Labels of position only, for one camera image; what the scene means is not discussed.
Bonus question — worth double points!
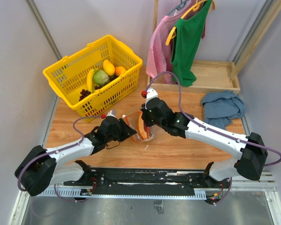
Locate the clear zip top bag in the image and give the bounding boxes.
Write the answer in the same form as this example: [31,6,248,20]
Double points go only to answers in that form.
[122,111,154,143]

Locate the toy pork meat slab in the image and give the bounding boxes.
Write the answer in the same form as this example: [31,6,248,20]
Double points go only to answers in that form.
[137,113,153,141]

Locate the dark purple toy grapes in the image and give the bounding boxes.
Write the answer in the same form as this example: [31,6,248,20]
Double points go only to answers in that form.
[79,89,91,101]

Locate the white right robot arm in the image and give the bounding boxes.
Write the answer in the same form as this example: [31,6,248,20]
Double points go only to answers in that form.
[141,88,268,188]

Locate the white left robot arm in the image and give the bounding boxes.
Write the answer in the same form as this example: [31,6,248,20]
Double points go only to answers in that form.
[15,110,137,196]

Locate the green tank top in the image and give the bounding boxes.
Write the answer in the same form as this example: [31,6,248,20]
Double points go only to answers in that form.
[170,0,212,87]

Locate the yellow toy banana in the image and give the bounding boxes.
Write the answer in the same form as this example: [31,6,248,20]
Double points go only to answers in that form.
[86,69,98,93]

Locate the green toy cabbage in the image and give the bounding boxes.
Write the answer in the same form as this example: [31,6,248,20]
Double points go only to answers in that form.
[93,70,110,85]

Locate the yellow plastic shopping basket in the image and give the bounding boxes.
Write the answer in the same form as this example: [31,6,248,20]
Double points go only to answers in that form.
[43,35,143,117]

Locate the pink shirt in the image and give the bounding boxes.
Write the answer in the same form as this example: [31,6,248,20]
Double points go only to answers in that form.
[146,15,179,78]

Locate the orange toy fruit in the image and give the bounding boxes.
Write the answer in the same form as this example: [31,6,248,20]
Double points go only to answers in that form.
[115,66,126,76]

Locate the yellow toy mango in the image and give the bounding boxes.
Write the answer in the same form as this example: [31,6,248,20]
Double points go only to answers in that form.
[103,60,115,76]

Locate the blue crumpled cloth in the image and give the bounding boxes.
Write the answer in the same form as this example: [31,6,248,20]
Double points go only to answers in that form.
[201,90,246,130]

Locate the wooden clothes rack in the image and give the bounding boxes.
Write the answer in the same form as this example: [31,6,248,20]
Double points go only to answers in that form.
[147,0,281,94]

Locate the yellow clothes hanger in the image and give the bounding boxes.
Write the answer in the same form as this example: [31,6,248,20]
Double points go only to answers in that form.
[165,0,216,46]

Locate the grey clothes hanger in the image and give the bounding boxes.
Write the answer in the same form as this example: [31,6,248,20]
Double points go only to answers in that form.
[167,0,189,16]

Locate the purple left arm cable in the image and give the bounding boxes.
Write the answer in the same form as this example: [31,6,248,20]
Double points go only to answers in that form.
[17,114,107,203]

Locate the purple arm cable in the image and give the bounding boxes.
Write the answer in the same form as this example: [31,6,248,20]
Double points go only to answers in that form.
[144,71,281,207]
[17,114,107,203]

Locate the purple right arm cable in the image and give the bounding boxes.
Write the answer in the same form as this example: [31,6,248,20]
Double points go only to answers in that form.
[144,71,281,207]

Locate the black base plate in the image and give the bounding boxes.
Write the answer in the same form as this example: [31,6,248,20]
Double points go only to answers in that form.
[63,167,230,197]

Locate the aluminium frame rail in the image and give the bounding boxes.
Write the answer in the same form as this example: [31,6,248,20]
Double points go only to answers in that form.
[37,174,277,201]

